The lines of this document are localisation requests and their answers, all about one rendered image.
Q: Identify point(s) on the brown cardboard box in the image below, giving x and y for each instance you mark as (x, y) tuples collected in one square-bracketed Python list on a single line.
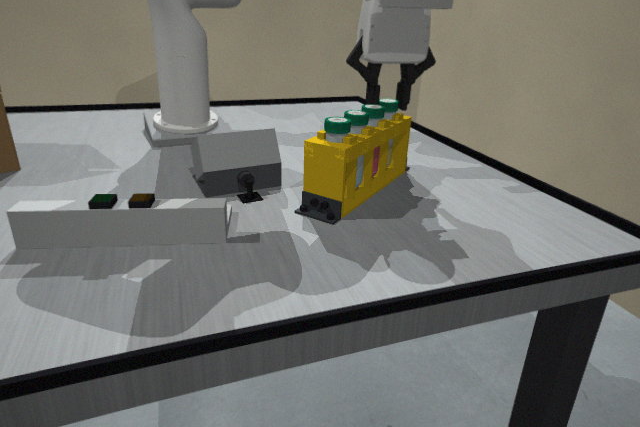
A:
[(8, 155)]

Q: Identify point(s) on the grey button housing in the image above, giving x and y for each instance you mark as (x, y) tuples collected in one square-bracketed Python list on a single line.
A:
[(226, 163)]

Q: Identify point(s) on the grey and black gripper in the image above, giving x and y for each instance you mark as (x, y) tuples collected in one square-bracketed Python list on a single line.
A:
[(399, 36)]

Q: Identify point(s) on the black table edge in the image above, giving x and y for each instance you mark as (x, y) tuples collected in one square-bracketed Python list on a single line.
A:
[(34, 382)]

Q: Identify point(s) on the green screw cap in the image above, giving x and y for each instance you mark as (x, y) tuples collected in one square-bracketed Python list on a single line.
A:
[(337, 125), (357, 117), (391, 105), (375, 111)]

